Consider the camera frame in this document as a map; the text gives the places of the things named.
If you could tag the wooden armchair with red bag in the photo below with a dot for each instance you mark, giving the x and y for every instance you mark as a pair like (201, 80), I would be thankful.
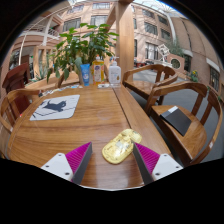
(8, 100)

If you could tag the yellow liquid bottle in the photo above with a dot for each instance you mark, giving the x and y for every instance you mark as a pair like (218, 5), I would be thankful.
(98, 71)

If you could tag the dark red wooden podium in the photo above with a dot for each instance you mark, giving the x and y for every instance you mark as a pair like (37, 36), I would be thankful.
(16, 80)

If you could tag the yellow flowering plant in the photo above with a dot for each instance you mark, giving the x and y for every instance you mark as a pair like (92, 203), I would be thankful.
(193, 76)

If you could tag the grey cat-print mouse pad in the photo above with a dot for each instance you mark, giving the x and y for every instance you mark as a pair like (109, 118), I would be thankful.
(55, 107)

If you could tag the wooden chair behind plant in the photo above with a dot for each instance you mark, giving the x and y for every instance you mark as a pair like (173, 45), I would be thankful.
(68, 79)

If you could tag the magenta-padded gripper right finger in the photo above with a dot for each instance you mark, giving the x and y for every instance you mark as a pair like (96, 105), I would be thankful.
(146, 159)

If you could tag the white abstract sculpture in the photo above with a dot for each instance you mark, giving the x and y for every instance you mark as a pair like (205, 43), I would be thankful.
(164, 53)

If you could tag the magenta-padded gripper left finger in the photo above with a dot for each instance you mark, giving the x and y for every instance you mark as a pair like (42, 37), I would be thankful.
(78, 159)

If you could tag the wooden armchair with black notebook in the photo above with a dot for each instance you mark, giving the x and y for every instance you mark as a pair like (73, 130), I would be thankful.
(193, 140)

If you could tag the yellow computer mouse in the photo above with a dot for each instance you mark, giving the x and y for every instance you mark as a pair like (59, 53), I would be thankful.
(118, 148)

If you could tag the black notebook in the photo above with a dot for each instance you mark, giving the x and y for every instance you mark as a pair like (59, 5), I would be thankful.
(176, 120)

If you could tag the blue squeeze tube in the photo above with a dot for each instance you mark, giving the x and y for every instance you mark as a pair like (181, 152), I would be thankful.
(85, 76)

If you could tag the small white packet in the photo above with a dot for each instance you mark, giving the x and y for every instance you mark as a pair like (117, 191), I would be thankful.
(103, 85)

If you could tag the white pump bottle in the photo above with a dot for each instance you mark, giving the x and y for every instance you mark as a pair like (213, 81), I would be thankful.
(114, 75)

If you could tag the large green potted plant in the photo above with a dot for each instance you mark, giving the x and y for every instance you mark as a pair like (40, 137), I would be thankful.
(81, 43)

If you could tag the empty wooden armchair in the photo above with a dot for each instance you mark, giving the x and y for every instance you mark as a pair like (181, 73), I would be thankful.
(141, 87)

